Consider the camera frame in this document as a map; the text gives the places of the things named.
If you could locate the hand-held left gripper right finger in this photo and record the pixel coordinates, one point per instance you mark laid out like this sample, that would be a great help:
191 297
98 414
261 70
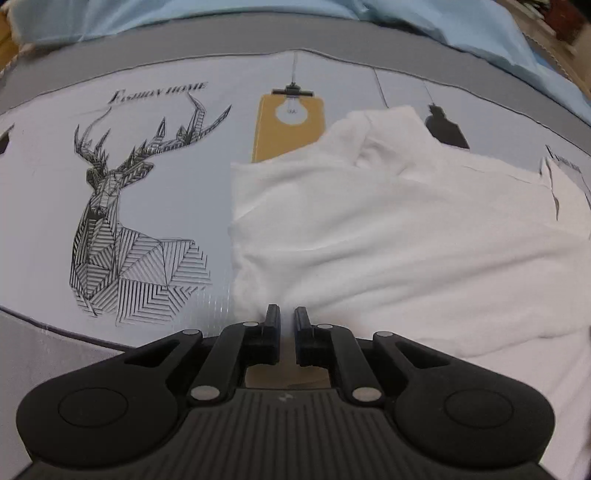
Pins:
301 341

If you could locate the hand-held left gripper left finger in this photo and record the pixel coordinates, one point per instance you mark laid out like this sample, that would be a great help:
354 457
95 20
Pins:
273 339

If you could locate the white small garment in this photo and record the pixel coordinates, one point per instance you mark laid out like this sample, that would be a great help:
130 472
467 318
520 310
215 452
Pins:
392 230

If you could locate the grey deer-print bed sheet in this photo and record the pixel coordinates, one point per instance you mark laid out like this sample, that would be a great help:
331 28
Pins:
184 194

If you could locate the light blue duvet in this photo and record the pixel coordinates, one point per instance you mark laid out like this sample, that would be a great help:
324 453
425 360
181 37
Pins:
231 14

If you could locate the yellow headboard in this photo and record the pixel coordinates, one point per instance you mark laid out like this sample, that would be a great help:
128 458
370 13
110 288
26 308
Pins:
7 46

